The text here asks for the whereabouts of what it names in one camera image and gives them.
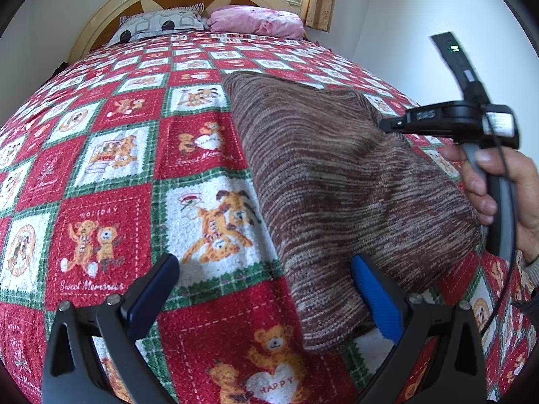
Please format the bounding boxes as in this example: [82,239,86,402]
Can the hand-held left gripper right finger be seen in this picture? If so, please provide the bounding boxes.
[350,254,489,404]

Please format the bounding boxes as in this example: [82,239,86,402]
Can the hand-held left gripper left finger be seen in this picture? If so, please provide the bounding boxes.
[41,254,181,404]

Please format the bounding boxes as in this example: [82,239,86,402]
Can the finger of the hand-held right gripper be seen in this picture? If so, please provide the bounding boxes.
[379,111,411,134]

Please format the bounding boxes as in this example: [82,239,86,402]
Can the brown knitted garment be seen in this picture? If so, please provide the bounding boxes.
[222,71,483,353]

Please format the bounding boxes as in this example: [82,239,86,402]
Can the person's right hand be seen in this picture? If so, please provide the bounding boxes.
[442,143,539,264]

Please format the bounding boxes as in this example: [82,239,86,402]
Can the red printed bear blanket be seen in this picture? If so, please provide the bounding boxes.
[0,31,539,404]

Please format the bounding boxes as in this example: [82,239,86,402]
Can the pink pillow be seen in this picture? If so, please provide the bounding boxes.
[206,5,306,39]

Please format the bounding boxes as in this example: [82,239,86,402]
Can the grey patterned pillow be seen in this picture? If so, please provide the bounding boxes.
[105,3,207,47]

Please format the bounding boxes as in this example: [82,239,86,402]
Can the cream wooden headboard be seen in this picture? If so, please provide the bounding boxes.
[67,0,295,62]

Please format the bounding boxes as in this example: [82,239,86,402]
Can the thin black cable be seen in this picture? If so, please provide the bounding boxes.
[478,103,518,339]

